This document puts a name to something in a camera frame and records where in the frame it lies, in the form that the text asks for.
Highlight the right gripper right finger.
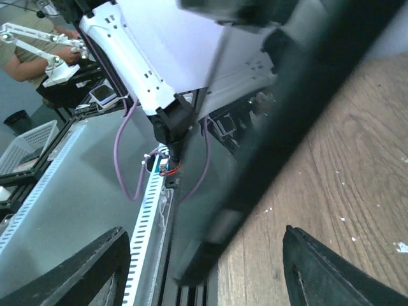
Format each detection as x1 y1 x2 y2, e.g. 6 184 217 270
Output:
282 225 407 306

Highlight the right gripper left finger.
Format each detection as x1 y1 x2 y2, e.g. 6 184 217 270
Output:
1 227 131 305

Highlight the black phone case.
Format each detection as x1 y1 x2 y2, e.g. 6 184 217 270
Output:
170 1 404 286

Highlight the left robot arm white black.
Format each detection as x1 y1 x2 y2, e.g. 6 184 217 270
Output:
54 1 227 162

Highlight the phone on background desk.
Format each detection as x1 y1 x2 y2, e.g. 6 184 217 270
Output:
89 84 117 108

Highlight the white perforated basket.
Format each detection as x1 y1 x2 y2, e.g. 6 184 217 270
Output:
1 120 59 175

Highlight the black waste bin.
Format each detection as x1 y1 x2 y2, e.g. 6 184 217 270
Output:
3 110 34 136

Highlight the person in olive shirt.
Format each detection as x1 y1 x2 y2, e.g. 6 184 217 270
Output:
0 12 80 90

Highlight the light blue slotted cable duct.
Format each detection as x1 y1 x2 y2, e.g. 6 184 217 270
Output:
1 124 162 305

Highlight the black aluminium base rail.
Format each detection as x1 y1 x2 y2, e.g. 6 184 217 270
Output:
149 170 218 305

